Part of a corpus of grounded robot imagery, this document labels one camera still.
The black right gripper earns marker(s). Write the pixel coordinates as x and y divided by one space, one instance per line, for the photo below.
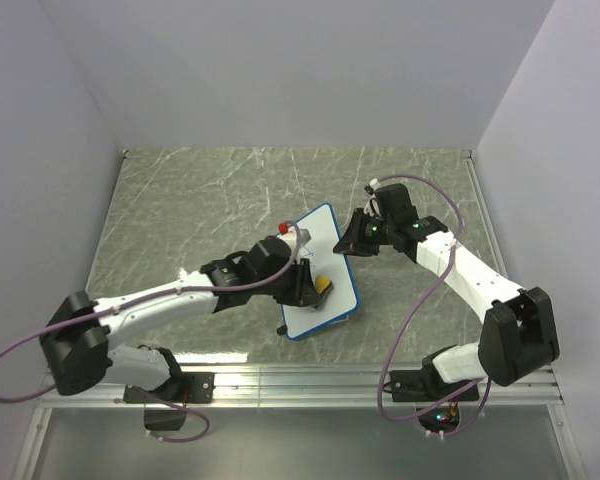
352 243

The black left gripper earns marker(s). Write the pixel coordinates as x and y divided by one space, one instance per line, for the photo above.
303 293

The yellow bone shaped eraser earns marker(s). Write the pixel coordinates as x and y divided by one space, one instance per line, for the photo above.
323 285

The blue framed whiteboard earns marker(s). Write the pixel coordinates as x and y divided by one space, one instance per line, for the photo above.
331 275

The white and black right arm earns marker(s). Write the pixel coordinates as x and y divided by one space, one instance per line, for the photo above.
518 334

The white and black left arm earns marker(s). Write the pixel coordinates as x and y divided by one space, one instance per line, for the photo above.
86 341

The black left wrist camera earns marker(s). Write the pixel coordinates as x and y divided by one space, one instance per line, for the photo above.
269 255

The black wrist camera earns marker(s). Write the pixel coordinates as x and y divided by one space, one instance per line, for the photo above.
394 203
269 255

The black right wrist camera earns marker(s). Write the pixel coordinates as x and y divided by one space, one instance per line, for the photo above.
394 203

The aluminium front rail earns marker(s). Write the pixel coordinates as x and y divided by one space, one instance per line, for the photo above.
298 422

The aluminium rail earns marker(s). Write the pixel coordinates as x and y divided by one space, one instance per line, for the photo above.
298 422
570 455

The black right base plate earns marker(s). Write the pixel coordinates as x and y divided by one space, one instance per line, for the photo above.
417 386

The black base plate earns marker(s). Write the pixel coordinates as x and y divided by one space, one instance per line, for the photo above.
417 386
195 387

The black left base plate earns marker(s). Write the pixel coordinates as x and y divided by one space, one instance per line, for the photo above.
195 387

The aluminium right side rail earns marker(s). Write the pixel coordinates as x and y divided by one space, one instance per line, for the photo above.
570 455

